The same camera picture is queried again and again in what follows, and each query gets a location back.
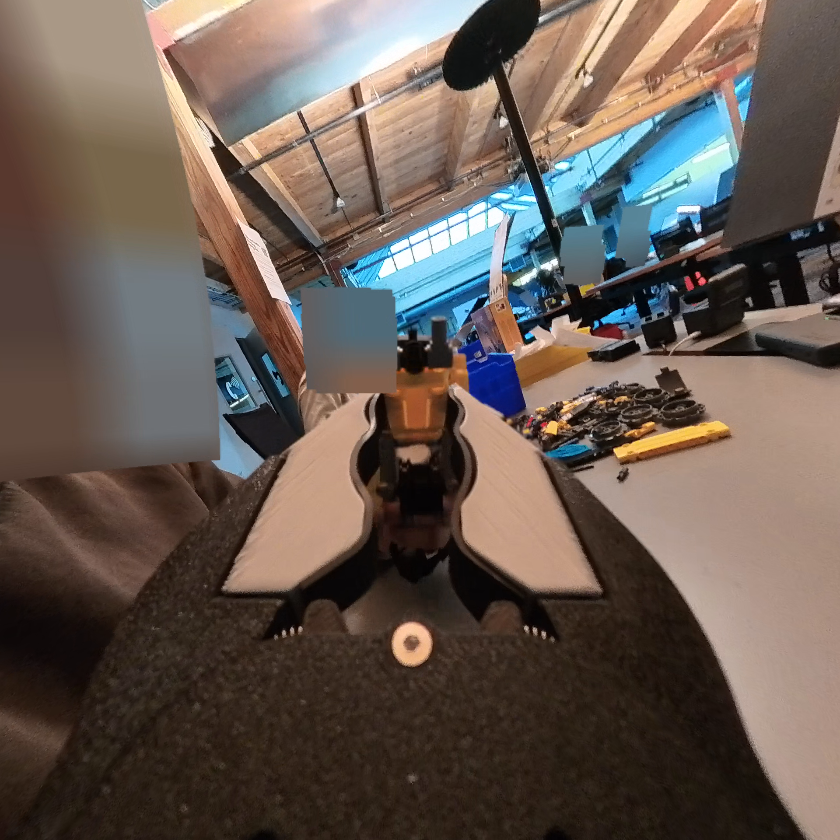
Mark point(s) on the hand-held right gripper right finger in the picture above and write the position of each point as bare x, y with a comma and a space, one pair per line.
525, 518

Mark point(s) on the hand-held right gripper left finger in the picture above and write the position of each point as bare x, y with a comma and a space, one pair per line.
295, 518

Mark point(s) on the yellow toy brick assembly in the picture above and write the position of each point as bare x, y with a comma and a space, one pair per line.
420, 407

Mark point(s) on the person's left forearm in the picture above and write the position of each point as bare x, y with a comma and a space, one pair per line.
98, 558

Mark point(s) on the blue toy piece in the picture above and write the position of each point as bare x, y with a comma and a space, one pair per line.
568, 454

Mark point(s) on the black chair back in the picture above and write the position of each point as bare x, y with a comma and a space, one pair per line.
262, 430

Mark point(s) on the blue plastic bin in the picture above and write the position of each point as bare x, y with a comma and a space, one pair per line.
495, 387

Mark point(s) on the pile of small toy parts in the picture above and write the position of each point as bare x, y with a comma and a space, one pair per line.
623, 413

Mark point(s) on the phone icon sign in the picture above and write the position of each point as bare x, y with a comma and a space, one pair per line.
235, 384

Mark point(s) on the yellow cardboard tray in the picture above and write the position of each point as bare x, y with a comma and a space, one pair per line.
551, 367

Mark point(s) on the long yellow toy beam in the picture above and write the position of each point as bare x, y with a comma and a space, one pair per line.
676, 438

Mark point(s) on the crumpled white paper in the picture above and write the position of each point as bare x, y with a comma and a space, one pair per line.
564, 334

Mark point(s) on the black battery pack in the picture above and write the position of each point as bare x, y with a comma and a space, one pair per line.
613, 351

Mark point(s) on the toy set carton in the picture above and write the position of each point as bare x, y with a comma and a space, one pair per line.
495, 328

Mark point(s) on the black toy panel piece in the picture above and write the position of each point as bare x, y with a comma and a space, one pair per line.
673, 382

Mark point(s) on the small black charger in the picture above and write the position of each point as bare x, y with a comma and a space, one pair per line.
658, 331

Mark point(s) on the white paper notice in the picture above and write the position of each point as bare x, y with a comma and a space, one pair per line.
262, 262

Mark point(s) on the tall white paper banner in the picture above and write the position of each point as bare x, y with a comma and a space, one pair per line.
502, 256

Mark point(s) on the wooden office desk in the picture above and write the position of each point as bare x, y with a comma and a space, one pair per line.
656, 266

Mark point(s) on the large black charger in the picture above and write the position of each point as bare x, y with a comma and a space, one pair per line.
718, 295

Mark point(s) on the dark flat device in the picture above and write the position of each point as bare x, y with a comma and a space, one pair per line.
800, 341

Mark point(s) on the silver computer mouse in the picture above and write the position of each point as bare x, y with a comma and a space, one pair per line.
832, 303

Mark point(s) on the black pole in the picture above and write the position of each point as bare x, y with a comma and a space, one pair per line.
518, 131

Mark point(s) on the black computer monitor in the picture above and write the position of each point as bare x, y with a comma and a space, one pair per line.
787, 118

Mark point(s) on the wooden support post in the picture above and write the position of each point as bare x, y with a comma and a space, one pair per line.
197, 164

